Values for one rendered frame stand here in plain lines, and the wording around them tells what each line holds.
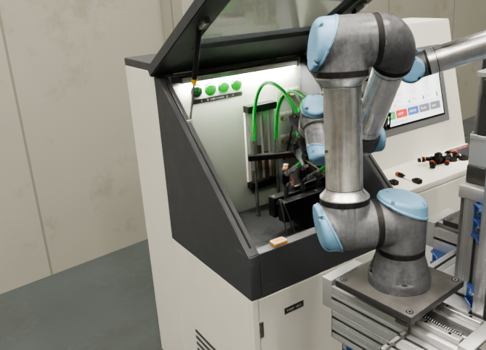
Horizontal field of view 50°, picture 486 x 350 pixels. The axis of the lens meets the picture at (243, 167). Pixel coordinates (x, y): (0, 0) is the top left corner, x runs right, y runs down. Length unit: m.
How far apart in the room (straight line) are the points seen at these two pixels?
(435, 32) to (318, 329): 1.43
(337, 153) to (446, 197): 1.17
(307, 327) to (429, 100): 1.17
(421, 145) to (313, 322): 0.97
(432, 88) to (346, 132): 1.40
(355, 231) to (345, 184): 0.11
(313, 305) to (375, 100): 0.87
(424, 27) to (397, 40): 1.38
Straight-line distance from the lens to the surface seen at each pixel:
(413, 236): 1.28
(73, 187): 3.64
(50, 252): 3.73
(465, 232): 1.46
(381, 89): 1.30
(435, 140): 2.55
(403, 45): 1.19
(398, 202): 1.25
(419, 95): 2.48
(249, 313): 1.79
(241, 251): 1.69
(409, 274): 1.31
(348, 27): 1.15
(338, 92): 1.16
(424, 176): 2.25
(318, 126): 1.48
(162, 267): 2.40
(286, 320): 1.88
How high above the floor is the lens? 1.76
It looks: 19 degrees down
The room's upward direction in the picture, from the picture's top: 3 degrees counter-clockwise
